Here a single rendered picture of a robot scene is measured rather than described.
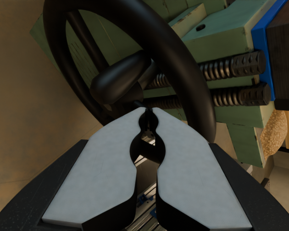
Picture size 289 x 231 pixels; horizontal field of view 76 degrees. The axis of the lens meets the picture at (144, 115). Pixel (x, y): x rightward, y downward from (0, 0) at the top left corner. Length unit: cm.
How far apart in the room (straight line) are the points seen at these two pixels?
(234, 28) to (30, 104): 96
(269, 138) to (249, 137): 4
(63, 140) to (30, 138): 15
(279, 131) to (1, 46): 106
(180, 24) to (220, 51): 8
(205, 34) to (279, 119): 33
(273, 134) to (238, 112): 22
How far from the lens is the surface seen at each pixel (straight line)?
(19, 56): 106
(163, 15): 39
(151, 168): 122
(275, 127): 51
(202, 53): 25
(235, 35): 23
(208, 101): 17
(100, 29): 55
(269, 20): 24
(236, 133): 47
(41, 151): 110
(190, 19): 31
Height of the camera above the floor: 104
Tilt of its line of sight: 50 degrees down
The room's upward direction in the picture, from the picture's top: 99 degrees clockwise
